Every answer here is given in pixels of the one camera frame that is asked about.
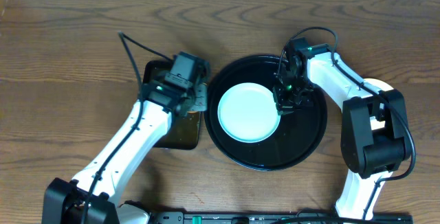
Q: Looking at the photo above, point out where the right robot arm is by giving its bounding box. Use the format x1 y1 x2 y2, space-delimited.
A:
273 38 415 221

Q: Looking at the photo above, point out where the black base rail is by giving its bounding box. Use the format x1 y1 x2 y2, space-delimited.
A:
151 210 413 224

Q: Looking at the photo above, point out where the yellow plate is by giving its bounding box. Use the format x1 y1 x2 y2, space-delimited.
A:
364 78 393 131

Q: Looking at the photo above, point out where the black round tray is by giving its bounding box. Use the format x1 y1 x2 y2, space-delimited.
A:
205 54 327 171

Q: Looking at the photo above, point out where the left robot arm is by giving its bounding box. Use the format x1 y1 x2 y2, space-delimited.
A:
42 76 207 223

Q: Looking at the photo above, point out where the black rectangular tray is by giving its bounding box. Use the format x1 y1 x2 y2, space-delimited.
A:
143 60 201 150

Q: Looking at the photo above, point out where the light blue plate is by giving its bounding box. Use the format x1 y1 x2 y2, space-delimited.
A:
217 82 281 144

